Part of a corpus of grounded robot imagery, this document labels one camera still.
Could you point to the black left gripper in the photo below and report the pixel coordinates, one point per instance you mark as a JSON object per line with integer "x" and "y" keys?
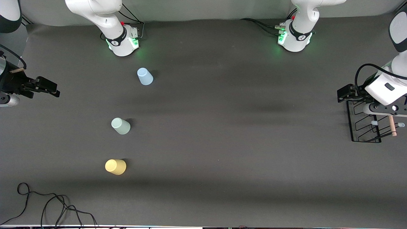
{"x": 353, "y": 92}

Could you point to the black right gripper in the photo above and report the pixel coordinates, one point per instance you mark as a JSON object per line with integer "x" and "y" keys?
{"x": 12, "y": 82}

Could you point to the pale green plastic cup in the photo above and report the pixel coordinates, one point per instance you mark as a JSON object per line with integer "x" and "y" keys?
{"x": 120, "y": 126}

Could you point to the yellow plastic cup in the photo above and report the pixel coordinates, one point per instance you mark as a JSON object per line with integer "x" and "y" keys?
{"x": 115, "y": 167}

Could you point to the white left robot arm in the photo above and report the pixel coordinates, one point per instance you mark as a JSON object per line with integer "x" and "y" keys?
{"x": 299, "y": 31}

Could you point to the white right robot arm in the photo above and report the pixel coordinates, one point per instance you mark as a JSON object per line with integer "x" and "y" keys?
{"x": 108, "y": 19}

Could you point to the light blue plastic cup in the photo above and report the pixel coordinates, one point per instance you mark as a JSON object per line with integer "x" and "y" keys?
{"x": 145, "y": 77}

